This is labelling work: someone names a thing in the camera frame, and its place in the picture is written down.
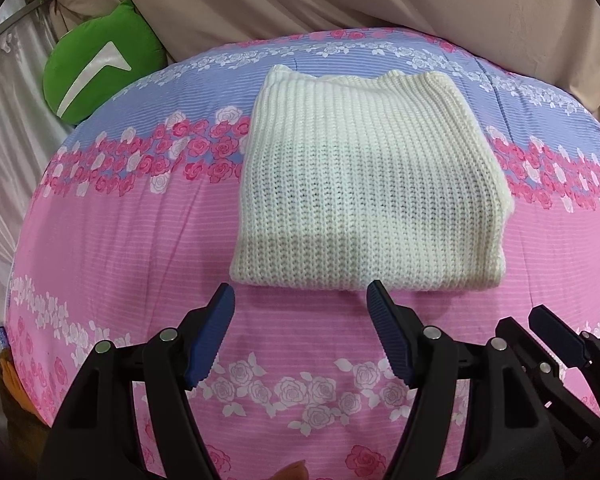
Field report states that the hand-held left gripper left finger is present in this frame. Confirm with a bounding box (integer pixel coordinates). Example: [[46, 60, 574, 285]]
[[45, 282, 237, 480]]

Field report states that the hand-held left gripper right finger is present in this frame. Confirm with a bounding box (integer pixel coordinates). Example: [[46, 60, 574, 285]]
[[366, 279, 561, 480]]

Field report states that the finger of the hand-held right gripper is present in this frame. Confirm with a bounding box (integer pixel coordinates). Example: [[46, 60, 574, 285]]
[[495, 316, 600, 452], [527, 304, 600, 411]]

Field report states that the white and red knit sweater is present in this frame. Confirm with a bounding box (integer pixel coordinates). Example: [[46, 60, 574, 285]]
[[228, 65, 515, 293]]

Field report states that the person's left hand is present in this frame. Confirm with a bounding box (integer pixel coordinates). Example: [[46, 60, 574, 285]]
[[271, 460, 311, 480]]

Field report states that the pink and blue floral blanket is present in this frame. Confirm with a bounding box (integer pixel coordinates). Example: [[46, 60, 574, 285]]
[[2, 27, 600, 480]]

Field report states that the orange cloth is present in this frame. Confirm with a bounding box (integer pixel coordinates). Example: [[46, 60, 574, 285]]
[[0, 350, 51, 431]]

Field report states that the white satin curtain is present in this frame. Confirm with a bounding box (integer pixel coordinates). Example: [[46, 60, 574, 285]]
[[0, 0, 76, 311]]

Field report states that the green pillow with white mark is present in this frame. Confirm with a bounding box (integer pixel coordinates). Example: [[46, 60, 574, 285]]
[[43, 0, 168, 126]]

